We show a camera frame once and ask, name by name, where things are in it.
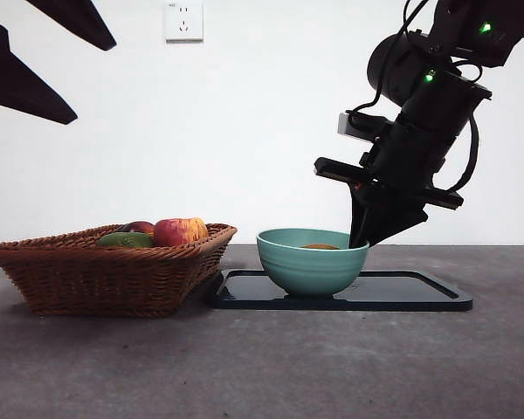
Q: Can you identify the dark purple plum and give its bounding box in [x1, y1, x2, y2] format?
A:
[117, 221, 155, 237]

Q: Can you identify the pale grey camera box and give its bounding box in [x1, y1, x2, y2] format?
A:
[337, 112, 379, 144]

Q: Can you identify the dark rectangular tray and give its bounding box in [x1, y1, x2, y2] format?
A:
[211, 269, 473, 312]

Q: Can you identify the white wall socket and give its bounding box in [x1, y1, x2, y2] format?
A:
[164, 1, 204, 44]

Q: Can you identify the thin black cable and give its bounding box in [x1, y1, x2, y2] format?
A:
[345, 0, 427, 127]

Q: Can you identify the teal ribbed bowl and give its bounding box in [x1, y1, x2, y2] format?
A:
[256, 228, 370, 299]

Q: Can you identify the red yellow apple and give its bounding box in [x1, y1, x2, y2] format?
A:
[152, 217, 210, 248]

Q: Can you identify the thick black cable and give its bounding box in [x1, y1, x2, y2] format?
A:
[436, 60, 482, 194]

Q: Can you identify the brown wicker basket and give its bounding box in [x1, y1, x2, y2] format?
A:
[0, 223, 238, 319]

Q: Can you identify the green avocado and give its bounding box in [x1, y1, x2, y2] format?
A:
[96, 231, 155, 250]

